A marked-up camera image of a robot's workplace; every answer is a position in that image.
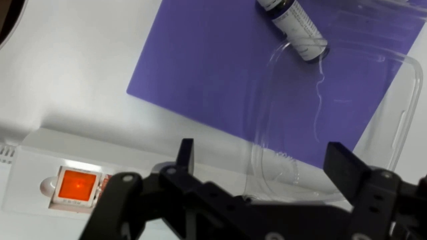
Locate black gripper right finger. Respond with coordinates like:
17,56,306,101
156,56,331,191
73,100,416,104
322,140,427,240

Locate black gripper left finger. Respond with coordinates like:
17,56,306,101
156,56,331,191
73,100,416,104
79,137,255,240

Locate clear plastic container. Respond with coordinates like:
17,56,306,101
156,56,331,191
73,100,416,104
246,0,424,204

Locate white power strip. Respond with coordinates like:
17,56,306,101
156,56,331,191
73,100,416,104
0,125,252,216

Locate purple mat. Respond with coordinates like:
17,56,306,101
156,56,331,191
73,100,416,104
125,0,427,171

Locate small white-labelled bottle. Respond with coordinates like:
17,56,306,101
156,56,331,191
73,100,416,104
255,0,331,63

